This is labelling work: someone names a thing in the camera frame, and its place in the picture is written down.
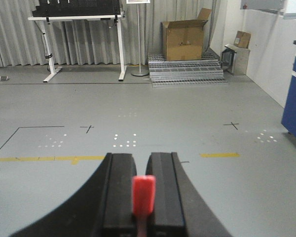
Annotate small cardboard box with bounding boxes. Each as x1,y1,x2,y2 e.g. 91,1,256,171
234,31,251,48

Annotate large open cardboard box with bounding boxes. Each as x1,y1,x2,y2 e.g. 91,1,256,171
162,8,212,61

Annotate stacked metal grates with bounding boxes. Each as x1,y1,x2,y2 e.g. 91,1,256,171
148,50,227,87

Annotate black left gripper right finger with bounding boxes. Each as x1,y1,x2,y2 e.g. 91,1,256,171
146,152,231,237

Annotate grey curtain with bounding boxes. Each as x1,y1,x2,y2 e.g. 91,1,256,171
0,0,221,67

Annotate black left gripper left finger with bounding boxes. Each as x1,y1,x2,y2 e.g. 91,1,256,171
13,153,137,237

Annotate grey metal bin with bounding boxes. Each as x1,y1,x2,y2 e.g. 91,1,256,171
221,44,250,76

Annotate white sign stand pole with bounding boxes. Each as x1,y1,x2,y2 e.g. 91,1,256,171
126,0,150,77

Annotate white frame work table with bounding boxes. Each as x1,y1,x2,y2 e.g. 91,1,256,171
28,11,126,83

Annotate red plastic spoon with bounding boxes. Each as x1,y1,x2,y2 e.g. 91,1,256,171
132,175,156,237

